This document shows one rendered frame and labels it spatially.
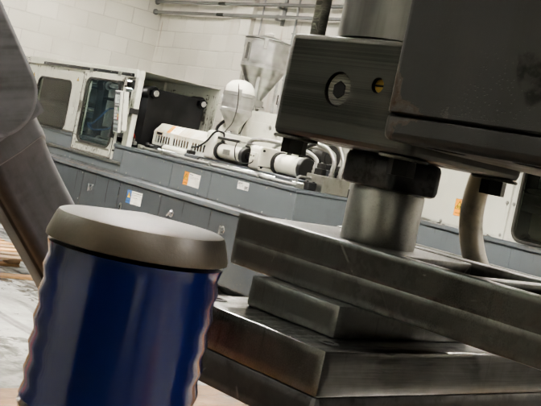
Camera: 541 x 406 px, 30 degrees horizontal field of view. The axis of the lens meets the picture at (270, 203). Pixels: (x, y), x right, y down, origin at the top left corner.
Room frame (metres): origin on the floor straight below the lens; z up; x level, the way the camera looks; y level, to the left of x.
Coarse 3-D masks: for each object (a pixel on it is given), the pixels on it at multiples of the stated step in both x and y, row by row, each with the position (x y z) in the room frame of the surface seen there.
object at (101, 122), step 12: (96, 84) 9.87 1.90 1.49; (108, 84) 9.69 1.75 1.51; (96, 96) 9.83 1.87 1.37; (108, 96) 9.65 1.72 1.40; (84, 108) 9.98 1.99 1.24; (96, 108) 9.79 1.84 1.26; (108, 108) 9.62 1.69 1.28; (84, 120) 9.94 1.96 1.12; (96, 120) 9.76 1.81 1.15; (108, 120) 9.58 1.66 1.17; (84, 132) 9.91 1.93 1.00; (96, 132) 9.72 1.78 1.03; (108, 132) 9.55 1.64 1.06
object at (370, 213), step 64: (384, 192) 0.48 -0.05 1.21; (256, 256) 0.50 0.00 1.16; (320, 256) 0.47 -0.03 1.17; (384, 256) 0.44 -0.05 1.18; (448, 256) 0.50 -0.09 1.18; (256, 320) 0.45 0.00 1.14; (320, 320) 0.45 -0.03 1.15; (384, 320) 0.46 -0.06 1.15; (448, 320) 0.41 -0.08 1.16; (512, 320) 0.39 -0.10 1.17; (256, 384) 0.43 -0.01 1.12; (320, 384) 0.41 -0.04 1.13; (384, 384) 0.44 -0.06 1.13; (448, 384) 0.47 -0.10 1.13; (512, 384) 0.50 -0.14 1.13
